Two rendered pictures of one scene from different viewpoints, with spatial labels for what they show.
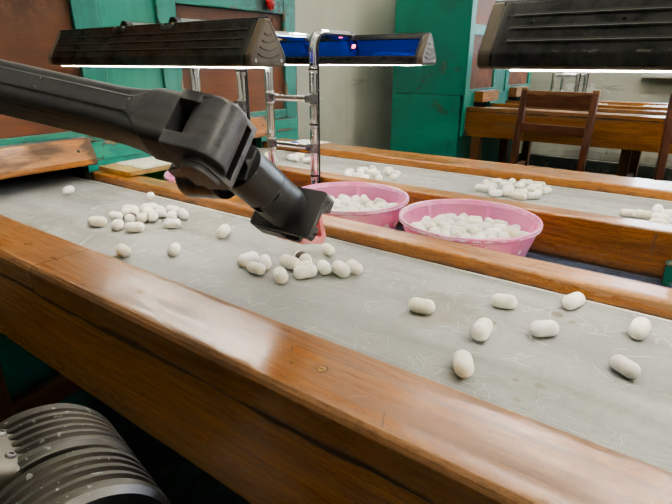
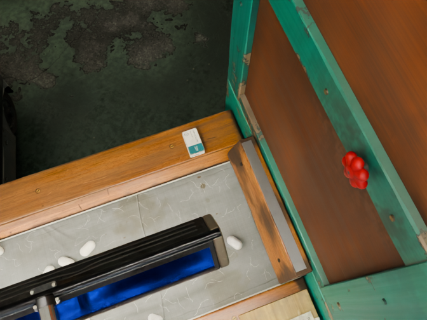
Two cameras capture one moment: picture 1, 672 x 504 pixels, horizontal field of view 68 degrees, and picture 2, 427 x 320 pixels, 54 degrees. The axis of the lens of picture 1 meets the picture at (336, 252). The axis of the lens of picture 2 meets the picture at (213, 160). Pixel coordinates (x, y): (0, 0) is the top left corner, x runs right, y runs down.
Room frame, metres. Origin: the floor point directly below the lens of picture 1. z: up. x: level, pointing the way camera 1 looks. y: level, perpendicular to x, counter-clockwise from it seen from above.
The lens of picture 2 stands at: (1.24, 0.51, 1.67)
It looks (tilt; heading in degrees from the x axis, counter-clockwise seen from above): 70 degrees down; 122
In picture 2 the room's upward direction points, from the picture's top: 2 degrees clockwise
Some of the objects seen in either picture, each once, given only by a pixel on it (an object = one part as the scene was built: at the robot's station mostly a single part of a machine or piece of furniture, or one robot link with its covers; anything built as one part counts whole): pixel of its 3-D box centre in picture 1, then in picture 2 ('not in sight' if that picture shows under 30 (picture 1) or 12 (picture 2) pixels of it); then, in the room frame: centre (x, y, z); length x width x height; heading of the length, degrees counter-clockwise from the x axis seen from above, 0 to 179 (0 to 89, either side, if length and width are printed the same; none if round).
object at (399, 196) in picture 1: (348, 215); not in sight; (1.08, -0.03, 0.72); 0.27 x 0.27 x 0.10
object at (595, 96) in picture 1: (533, 176); not in sight; (2.71, -1.09, 0.45); 0.44 x 0.43 x 0.91; 48
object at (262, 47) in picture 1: (147, 45); (1, 316); (1.01, 0.35, 1.08); 0.62 x 0.08 x 0.07; 54
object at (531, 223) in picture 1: (466, 239); not in sight; (0.92, -0.26, 0.72); 0.27 x 0.27 x 0.10
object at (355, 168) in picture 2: not in sight; (358, 170); (1.29, 0.72, 1.24); 0.04 x 0.02 x 0.04; 144
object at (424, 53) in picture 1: (326, 50); not in sight; (1.47, 0.03, 1.08); 0.62 x 0.08 x 0.07; 54
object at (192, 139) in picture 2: not in sight; (193, 142); (1.00, 0.80, 0.78); 0.06 x 0.04 x 0.02; 144
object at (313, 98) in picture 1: (310, 120); not in sight; (1.40, 0.07, 0.90); 0.20 x 0.19 x 0.45; 54
